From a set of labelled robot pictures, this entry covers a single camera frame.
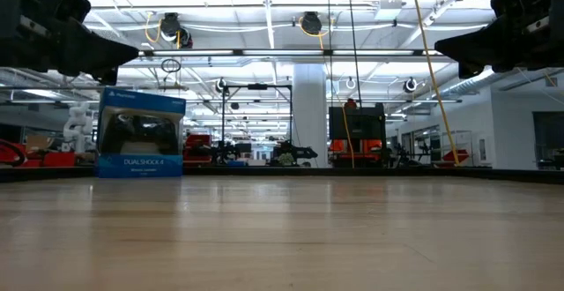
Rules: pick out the black and orange cabinet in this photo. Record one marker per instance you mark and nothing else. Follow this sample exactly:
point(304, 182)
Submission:
point(357, 123)

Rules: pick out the white robot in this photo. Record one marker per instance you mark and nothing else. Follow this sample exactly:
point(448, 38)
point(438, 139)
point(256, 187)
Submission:
point(78, 125)

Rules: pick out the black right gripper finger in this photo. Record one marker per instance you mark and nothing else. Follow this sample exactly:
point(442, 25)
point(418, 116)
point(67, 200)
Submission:
point(470, 71)
point(480, 44)

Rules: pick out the red storage bins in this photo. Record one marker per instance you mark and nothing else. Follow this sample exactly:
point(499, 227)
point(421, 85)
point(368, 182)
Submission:
point(198, 147)

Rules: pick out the white square pillar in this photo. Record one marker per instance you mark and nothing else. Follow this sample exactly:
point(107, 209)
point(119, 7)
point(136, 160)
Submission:
point(310, 114)

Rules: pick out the black aluminium table frame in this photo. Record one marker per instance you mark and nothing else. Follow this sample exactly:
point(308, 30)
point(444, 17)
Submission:
point(308, 172)

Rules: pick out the black background frame rig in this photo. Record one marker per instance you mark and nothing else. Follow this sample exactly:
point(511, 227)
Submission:
point(257, 87)

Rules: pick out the red plastic bin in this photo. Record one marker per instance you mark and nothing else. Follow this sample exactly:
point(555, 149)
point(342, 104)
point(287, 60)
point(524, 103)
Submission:
point(59, 159)

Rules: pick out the ceiling light strip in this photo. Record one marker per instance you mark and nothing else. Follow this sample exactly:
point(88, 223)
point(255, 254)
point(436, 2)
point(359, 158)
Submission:
point(282, 53)

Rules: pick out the blue DualShock 4 box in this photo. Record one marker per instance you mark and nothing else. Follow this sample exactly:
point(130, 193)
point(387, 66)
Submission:
point(138, 167)

